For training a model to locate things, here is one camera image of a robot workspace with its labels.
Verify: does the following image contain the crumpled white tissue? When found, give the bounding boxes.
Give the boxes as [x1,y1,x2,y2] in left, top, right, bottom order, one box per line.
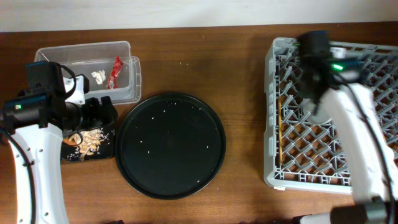
[91,70,106,85]

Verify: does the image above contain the grey dishwasher rack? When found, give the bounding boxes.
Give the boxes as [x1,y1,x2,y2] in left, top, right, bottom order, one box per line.
[264,37,397,194]

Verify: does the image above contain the clear plastic waste bin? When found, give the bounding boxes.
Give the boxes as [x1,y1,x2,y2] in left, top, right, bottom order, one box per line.
[34,41,142,105]

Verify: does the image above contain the round black serving tray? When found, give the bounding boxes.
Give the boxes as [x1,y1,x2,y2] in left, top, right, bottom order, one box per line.
[114,93,226,200]

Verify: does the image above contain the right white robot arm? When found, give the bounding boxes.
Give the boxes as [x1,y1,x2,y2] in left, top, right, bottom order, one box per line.
[295,30,397,223]

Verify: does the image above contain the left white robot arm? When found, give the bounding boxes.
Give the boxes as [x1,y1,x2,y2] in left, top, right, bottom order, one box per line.
[1,61,118,223]

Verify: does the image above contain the wooden chopstick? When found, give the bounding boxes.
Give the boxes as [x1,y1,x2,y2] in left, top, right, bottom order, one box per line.
[278,97,282,167]

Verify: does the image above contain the grey plate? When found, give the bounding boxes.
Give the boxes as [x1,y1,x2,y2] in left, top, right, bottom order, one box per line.
[303,100,331,125]

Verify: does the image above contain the black rectangular tray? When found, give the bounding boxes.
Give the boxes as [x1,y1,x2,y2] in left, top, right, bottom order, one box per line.
[60,123,114,162]

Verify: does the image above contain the red snack wrapper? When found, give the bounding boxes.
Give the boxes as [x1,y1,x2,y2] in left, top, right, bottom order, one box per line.
[107,56,124,89]

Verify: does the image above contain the peanut shell food scraps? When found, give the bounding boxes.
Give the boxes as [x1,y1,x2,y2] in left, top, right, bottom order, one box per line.
[67,129,106,156]

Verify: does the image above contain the orange carrot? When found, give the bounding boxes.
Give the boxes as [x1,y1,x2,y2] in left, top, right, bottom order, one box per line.
[63,139,78,147]

